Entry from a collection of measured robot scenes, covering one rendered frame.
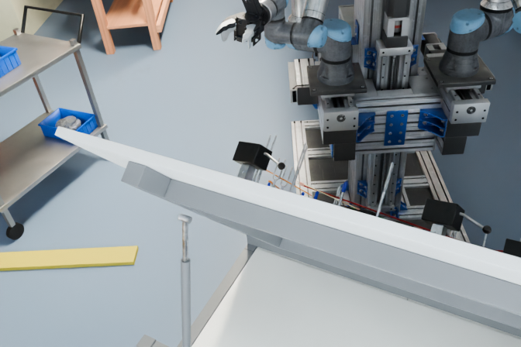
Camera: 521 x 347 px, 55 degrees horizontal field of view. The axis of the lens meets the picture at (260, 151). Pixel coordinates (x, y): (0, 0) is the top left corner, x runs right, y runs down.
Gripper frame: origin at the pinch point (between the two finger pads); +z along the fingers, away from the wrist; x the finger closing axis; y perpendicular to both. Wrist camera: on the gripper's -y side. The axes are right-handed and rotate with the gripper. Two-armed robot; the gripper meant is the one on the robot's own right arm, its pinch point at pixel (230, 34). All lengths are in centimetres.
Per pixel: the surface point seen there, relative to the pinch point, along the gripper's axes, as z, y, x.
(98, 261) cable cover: -4, 169, 87
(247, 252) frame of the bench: 15, 77, -16
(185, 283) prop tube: 62, 29, -22
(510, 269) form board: 70, -21, -76
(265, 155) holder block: 52, -9, -36
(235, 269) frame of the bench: 23, 77, -15
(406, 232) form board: 69, -20, -64
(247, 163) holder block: 54, -7, -33
